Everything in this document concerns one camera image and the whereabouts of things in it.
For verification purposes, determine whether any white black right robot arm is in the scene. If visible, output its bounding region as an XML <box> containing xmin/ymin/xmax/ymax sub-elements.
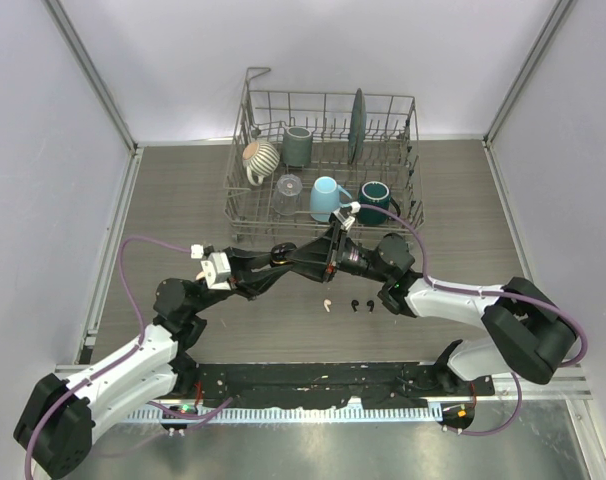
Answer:
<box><xmin>284</xmin><ymin>221</ymin><xmax>587</xmax><ymax>395</ymax></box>

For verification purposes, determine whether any black earbud charging case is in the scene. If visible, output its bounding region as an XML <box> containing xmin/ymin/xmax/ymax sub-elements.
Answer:
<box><xmin>270</xmin><ymin>242</ymin><xmax>297</xmax><ymax>265</ymax></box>

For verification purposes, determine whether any striped beige mug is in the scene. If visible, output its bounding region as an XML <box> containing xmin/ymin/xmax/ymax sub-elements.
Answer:
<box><xmin>242</xmin><ymin>140</ymin><xmax>280</xmax><ymax>186</ymax></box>

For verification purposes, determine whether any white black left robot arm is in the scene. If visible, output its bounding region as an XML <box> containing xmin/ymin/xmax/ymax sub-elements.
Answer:
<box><xmin>13</xmin><ymin>243</ymin><xmax>295</xmax><ymax>479</ymax></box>

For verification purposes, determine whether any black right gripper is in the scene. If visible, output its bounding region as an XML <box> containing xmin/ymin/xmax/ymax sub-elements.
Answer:
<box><xmin>286</xmin><ymin>222</ymin><xmax>390</xmax><ymax>284</ymax></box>

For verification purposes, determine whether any metal wire dish rack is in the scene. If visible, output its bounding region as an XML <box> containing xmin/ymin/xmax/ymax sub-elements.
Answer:
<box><xmin>224</xmin><ymin>67</ymin><xmax>425</xmax><ymax>243</ymax></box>

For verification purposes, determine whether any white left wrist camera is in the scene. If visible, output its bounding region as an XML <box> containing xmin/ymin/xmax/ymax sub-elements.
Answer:
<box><xmin>190</xmin><ymin>244</ymin><xmax>232</xmax><ymax>291</ymax></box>

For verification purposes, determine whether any dark green mug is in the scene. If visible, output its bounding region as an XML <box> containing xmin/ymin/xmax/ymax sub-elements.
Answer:
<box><xmin>357</xmin><ymin>181</ymin><xmax>401</xmax><ymax>226</ymax></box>

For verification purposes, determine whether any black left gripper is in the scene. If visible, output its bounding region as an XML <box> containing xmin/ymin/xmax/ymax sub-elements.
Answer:
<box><xmin>188</xmin><ymin>246</ymin><xmax>290</xmax><ymax>315</ymax></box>

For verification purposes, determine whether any clear drinking glass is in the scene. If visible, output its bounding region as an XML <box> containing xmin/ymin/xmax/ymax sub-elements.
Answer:
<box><xmin>272</xmin><ymin>174</ymin><xmax>303</xmax><ymax>216</ymax></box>

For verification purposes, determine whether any grey green cup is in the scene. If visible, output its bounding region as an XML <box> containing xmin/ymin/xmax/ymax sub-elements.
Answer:
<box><xmin>281</xmin><ymin>126</ymin><xmax>313</xmax><ymax>167</ymax></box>

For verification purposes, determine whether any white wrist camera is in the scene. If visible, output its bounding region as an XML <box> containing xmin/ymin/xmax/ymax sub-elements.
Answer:
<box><xmin>190</xmin><ymin>244</ymin><xmax>232</xmax><ymax>291</ymax></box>
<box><xmin>329</xmin><ymin>202</ymin><xmax>361</xmax><ymax>232</ymax></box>

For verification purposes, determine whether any light blue mug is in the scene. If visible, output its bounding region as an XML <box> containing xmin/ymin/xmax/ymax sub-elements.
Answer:
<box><xmin>310</xmin><ymin>176</ymin><xmax>353</xmax><ymax>223</ymax></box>

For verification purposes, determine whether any aluminium frame rail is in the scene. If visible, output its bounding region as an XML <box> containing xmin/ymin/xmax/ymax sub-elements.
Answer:
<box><xmin>42</xmin><ymin>0</ymin><xmax>137</xmax><ymax>153</ymax></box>

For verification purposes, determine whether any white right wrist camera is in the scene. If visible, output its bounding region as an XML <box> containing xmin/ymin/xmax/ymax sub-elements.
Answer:
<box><xmin>329</xmin><ymin>202</ymin><xmax>361</xmax><ymax>232</ymax></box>

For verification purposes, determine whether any white slotted cable duct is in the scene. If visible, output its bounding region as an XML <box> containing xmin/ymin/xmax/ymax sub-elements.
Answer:
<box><xmin>127</xmin><ymin>405</ymin><xmax>443</xmax><ymax>425</ymax></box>

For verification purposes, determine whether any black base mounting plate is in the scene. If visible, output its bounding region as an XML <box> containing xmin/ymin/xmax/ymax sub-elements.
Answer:
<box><xmin>188</xmin><ymin>362</ymin><xmax>495</xmax><ymax>410</ymax></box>

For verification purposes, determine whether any dark green plate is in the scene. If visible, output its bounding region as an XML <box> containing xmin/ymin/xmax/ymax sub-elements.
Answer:
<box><xmin>348</xmin><ymin>88</ymin><xmax>367</xmax><ymax>165</ymax></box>

